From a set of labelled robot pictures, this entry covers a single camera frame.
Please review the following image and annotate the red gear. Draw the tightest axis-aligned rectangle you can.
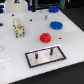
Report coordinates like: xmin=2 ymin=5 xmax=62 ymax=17
xmin=40 ymin=33 xmax=51 ymax=43

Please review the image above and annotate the blue gear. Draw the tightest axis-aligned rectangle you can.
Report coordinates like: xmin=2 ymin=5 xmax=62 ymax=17
xmin=50 ymin=21 xmax=63 ymax=30

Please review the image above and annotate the right metal peg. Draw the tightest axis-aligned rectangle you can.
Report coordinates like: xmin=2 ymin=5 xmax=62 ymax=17
xmin=49 ymin=47 xmax=54 ymax=57

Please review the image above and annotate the beige connector block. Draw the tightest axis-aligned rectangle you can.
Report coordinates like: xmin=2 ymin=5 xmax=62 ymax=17
xmin=13 ymin=18 xmax=25 ymax=37

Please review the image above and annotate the blue object at back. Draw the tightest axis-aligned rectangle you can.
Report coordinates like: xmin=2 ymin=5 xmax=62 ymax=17
xmin=49 ymin=6 xmax=59 ymax=13

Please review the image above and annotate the black-framed peg base plate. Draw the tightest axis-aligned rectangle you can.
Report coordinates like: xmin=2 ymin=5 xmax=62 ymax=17
xmin=26 ymin=46 xmax=66 ymax=68

